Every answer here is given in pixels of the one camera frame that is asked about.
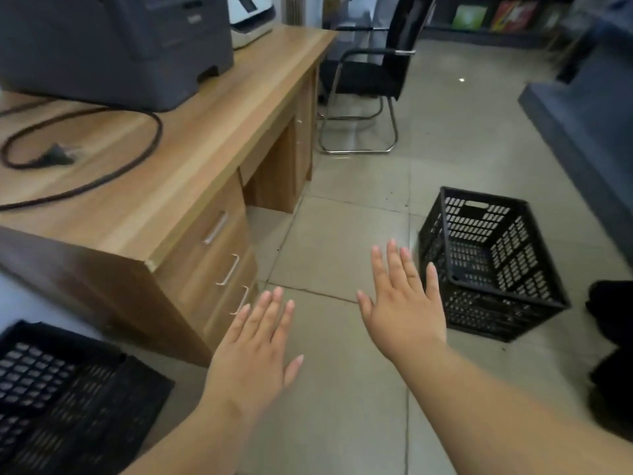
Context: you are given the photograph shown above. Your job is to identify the person's left hand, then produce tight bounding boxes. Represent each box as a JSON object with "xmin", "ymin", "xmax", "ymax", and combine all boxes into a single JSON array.
[{"xmin": 205, "ymin": 287, "xmax": 305, "ymax": 422}]

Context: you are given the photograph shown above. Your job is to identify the person's right hand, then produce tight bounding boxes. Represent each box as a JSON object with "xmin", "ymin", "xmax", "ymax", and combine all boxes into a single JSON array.
[{"xmin": 356, "ymin": 238, "xmax": 449, "ymax": 364}]

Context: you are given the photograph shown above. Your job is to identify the person's left forearm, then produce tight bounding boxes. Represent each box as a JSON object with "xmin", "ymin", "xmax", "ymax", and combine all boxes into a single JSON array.
[{"xmin": 119, "ymin": 388, "xmax": 259, "ymax": 475}]

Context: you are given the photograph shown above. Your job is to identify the person's right forearm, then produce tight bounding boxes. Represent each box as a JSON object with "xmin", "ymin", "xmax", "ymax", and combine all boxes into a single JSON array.
[{"xmin": 395, "ymin": 338, "xmax": 633, "ymax": 475}]

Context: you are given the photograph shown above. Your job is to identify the black plastic crate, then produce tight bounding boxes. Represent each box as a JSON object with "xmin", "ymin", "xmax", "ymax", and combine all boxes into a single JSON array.
[
  {"xmin": 0, "ymin": 320, "xmax": 175, "ymax": 475},
  {"xmin": 418, "ymin": 186, "xmax": 572, "ymax": 344}
]

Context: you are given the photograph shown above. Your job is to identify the wooden office desk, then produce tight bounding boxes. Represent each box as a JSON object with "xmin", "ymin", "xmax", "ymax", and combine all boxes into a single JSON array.
[{"xmin": 0, "ymin": 23, "xmax": 340, "ymax": 367}]

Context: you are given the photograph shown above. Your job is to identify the black office chair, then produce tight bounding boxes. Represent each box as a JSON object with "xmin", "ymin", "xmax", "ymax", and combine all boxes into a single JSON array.
[{"xmin": 316, "ymin": 0, "xmax": 439, "ymax": 155}]

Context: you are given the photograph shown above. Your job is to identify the gray sofa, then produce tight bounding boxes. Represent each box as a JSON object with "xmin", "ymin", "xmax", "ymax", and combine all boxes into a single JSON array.
[{"xmin": 517, "ymin": 0, "xmax": 633, "ymax": 269}]

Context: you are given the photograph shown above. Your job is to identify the dark low bookshelf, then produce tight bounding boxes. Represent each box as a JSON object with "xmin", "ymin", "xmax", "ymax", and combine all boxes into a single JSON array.
[{"xmin": 423, "ymin": 0, "xmax": 562, "ymax": 51}]

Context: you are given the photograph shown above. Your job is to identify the green book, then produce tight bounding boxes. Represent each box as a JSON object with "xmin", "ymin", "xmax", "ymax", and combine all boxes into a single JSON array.
[{"xmin": 451, "ymin": 5, "xmax": 489, "ymax": 31}]

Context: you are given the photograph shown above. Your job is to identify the red book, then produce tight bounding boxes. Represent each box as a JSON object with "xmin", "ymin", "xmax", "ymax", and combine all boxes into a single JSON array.
[{"xmin": 490, "ymin": 0, "xmax": 540, "ymax": 32}]

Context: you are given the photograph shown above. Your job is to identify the white printer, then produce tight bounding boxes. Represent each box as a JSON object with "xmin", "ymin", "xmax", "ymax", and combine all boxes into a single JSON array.
[{"xmin": 226, "ymin": 0, "xmax": 277, "ymax": 50}]

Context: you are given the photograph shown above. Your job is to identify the dark gray printer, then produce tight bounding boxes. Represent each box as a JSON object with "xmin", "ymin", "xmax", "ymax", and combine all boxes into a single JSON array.
[{"xmin": 0, "ymin": 0, "xmax": 235, "ymax": 113}]

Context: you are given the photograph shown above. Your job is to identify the silver drawer handle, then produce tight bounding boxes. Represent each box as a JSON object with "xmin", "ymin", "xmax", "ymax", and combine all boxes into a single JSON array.
[
  {"xmin": 203, "ymin": 210, "xmax": 229, "ymax": 246},
  {"xmin": 229, "ymin": 286, "xmax": 250, "ymax": 316},
  {"xmin": 216, "ymin": 253, "xmax": 240, "ymax": 287}
]

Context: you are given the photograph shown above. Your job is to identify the black power cable with plug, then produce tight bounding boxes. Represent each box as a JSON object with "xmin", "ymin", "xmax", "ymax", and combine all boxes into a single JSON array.
[{"xmin": 0, "ymin": 96, "xmax": 164, "ymax": 213}]

